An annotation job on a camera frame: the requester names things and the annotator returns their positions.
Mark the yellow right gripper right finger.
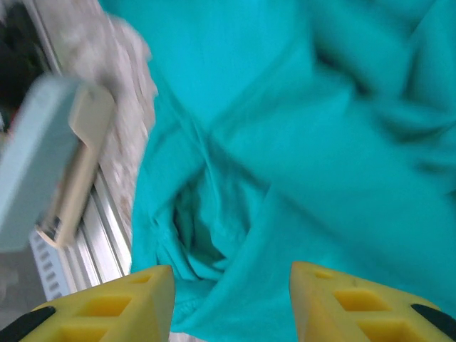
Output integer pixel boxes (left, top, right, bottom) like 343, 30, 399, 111
289, 261, 456, 342

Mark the teal t-shirt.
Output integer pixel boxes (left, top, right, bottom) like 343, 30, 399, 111
98, 0, 456, 342

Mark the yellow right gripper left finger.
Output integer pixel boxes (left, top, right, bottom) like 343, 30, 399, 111
6, 264, 177, 342

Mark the slotted pale blue cable duct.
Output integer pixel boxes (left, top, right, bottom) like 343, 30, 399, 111
27, 229, 74, 304

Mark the aluminium table edge rail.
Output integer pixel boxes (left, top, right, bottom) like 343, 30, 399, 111
24, 0, 136, 291

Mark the pale blue lint brush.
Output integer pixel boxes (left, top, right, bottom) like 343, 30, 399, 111
0, 74, 115, 252

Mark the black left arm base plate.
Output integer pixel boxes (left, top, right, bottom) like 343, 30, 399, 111
0, 0, 46, 118

